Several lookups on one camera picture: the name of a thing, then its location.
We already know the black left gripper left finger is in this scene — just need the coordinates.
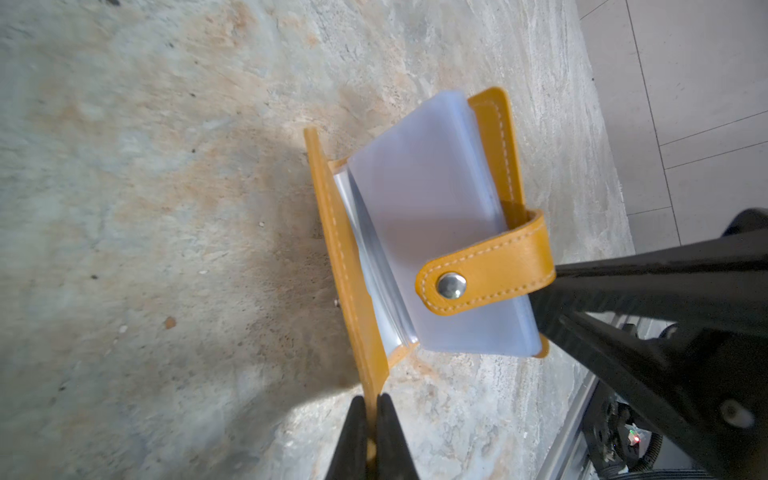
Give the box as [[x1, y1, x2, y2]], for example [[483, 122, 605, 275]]
[[325, 396, 368, 480]]

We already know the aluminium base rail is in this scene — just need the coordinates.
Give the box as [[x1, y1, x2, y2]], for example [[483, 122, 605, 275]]
[[535, 313, 671, 479]]

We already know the yellow leather card holder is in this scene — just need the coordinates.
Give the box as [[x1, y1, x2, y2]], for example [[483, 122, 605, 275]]
[[304, 87, 556, 417]]

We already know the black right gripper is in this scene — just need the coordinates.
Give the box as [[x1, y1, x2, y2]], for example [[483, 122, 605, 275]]
[[530, 209, 767, 479]]

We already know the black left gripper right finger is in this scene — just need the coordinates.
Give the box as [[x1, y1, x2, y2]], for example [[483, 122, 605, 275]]
[[374, 393, 420, 480]]

